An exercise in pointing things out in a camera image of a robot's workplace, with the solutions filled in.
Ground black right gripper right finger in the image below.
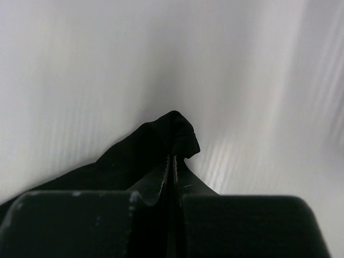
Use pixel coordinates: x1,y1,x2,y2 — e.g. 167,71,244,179
171,156,218,257

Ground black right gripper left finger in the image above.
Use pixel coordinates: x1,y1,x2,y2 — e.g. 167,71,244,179
128,156,171,257

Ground black t-shirt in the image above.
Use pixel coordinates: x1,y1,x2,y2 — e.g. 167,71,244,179
0,110,201,216

